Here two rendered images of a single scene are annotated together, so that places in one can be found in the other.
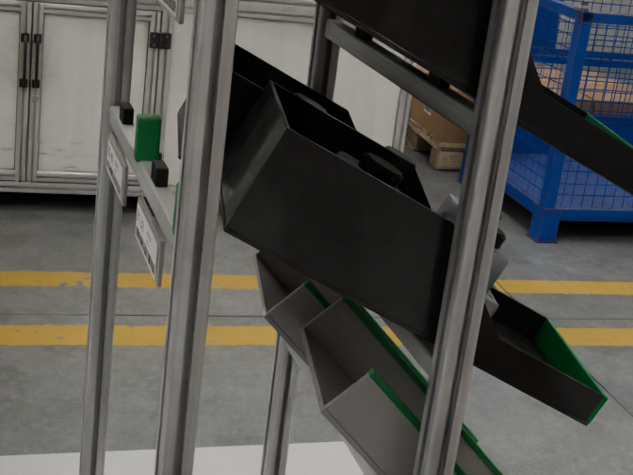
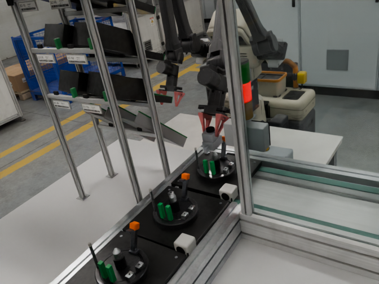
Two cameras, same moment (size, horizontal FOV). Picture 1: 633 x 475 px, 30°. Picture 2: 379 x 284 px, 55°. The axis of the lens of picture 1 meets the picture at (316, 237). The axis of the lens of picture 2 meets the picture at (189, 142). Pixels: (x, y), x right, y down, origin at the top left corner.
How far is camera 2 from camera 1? 62 cm
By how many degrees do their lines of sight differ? 31
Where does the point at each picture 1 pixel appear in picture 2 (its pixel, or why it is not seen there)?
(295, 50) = not seen: outside the picture
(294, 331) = (110, 118)
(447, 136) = (21, 89)
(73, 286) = not seen: outside the picture
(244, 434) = (35, 189)
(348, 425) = (139, 122)
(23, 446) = not seen: outside the picture
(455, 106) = (131, 58)
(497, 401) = (91, 145)
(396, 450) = (147, 123)
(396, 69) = (109, 58)
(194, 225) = (112, 96)
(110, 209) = (55, 116)
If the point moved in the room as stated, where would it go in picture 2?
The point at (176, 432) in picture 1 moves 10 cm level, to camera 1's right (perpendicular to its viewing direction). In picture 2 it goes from (122, 134) to (148, 123)
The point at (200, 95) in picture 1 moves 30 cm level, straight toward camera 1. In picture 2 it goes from (105, 73) to (174, 87)
